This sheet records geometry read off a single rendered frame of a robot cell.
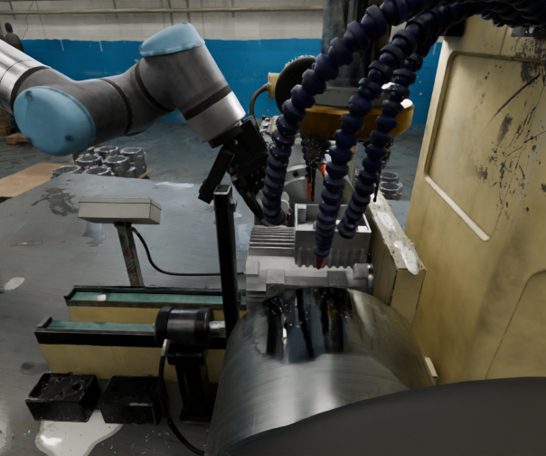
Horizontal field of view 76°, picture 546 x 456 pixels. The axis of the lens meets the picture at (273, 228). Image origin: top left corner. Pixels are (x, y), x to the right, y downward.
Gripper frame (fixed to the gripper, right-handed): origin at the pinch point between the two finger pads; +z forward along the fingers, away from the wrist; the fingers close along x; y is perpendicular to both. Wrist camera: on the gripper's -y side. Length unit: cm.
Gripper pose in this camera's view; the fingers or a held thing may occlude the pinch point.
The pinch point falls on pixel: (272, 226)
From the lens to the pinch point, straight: 68.4
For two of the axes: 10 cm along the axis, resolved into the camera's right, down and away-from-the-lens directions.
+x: 0.4, -4.8, 8.8
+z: 5.0, 7.7, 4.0
